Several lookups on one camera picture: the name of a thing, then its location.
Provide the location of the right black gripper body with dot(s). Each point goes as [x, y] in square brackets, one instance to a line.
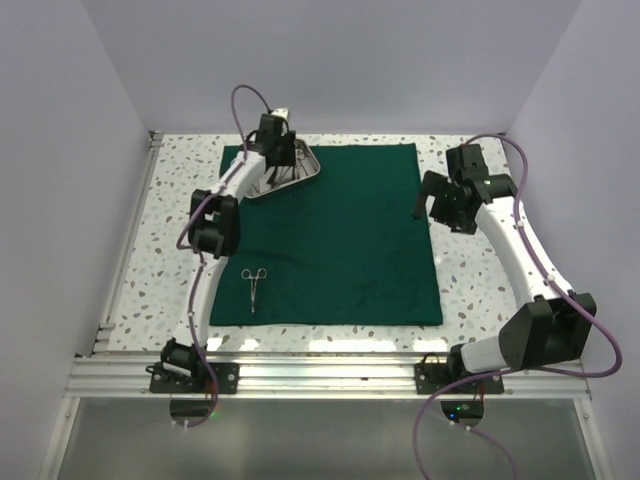
[445, 211]

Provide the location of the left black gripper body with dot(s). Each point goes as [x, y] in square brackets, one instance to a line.
[285, 147]

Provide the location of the stainless steel instrument tray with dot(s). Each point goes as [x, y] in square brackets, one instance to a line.
[278, 178]

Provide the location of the dark green surgical cloth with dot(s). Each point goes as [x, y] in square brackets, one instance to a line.
[341, 249]

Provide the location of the small steel hemostat clamp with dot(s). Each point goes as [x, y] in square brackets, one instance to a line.
[253, 278]

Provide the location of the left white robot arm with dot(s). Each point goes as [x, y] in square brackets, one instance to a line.
[213, 234]

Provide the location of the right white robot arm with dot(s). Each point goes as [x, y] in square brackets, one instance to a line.
[548, 326]

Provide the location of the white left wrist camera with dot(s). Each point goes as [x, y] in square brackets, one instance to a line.
[283, 113]

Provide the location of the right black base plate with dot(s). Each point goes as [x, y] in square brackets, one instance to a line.
[435, 371]

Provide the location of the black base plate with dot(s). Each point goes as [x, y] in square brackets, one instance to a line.
[435, 371]
[168, 382]

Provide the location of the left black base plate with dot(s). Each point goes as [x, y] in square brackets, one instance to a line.
[168, 382]

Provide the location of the aluminium rail frame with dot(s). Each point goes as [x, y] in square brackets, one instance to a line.
[322, 402]

